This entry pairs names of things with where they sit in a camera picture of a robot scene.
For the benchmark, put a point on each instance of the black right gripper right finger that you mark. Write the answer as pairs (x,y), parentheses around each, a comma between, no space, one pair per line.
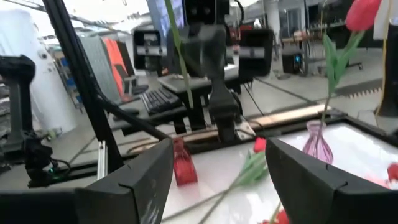
(326,202)

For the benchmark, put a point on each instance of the large black striped-edge mat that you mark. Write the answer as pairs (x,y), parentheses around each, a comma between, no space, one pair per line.
(357,88)

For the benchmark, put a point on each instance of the orange fabric panel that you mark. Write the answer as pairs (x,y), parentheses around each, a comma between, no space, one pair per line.
(115,62)

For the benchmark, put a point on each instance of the purple glass vase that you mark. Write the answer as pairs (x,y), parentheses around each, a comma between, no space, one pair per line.
(317,149)

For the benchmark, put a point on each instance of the black stand foot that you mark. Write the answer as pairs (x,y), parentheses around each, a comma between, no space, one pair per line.
(390,77)

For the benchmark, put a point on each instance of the grey fabric panel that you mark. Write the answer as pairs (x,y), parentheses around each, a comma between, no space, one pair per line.
(96,68)

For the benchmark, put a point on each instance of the black pedestal device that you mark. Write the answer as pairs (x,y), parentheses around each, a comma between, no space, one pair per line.
(17,71)

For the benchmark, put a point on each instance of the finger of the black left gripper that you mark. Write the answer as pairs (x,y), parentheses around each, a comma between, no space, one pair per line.
(256,53)
(147,49)

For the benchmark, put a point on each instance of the red glass vase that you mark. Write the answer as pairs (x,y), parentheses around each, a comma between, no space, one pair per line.
(183,168)

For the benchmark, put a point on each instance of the computer monitor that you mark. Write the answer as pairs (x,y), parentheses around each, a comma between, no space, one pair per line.
(161,15)

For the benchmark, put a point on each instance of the laptop computer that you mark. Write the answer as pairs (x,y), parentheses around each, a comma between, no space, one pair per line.
(186,85)

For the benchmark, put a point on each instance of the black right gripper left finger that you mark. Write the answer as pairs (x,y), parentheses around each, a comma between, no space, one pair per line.
(130,199)

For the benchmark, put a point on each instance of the backlit black keyboard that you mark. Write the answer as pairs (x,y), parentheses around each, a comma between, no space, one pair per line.
(160,101)

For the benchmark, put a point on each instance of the black computer tower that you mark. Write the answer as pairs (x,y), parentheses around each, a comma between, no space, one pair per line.
(292,63)

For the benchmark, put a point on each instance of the large white column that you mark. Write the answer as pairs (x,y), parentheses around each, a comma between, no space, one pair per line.
(53,87)

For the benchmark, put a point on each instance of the red artificial tulip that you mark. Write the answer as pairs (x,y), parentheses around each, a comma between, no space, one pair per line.
(180,59)
(362,14)

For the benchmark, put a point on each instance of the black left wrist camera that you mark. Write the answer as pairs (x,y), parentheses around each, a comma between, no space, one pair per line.
(206,11)

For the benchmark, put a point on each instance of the black device green light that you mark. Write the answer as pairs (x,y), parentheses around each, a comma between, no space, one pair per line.
(37,155)

